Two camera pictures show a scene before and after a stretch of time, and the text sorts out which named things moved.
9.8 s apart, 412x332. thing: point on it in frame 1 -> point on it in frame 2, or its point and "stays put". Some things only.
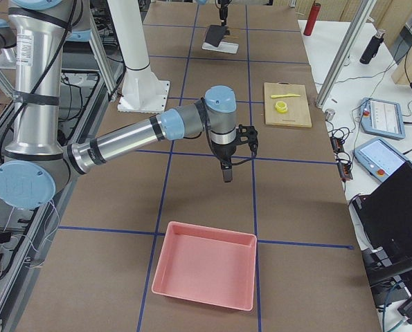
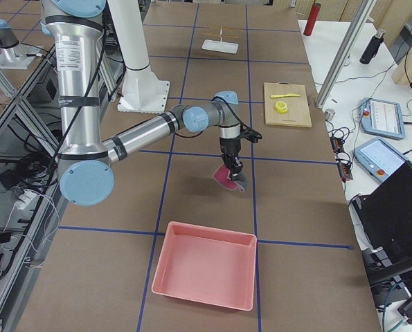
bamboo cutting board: (287, 104) stays put
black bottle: (372, 47) stays put
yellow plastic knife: (289, 95) stays put
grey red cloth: (215, 33) -> (221, 175)
